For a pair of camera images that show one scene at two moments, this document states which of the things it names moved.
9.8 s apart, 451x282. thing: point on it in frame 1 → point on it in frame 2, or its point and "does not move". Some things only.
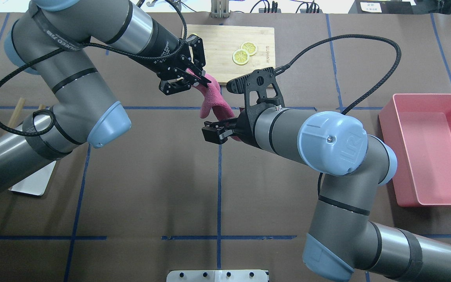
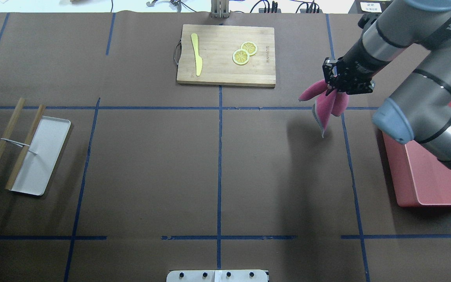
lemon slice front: [240, 57] does not move
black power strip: [276, 10] does not move
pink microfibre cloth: [211, 96] → [336, 102]
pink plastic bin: [434, 135] does not move
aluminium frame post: [220, 9] does not move
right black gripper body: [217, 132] → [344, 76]
